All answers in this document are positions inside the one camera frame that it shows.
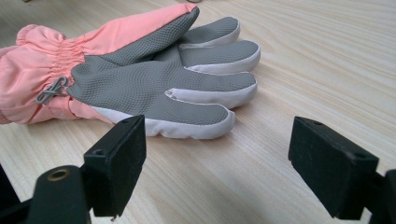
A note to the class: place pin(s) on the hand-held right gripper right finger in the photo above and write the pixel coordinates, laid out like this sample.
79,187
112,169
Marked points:
333,168

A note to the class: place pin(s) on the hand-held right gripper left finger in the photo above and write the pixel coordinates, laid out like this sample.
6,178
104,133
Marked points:
113,165

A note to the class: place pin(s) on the pink glove with grey palm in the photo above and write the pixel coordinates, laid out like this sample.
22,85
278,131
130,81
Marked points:
130,77

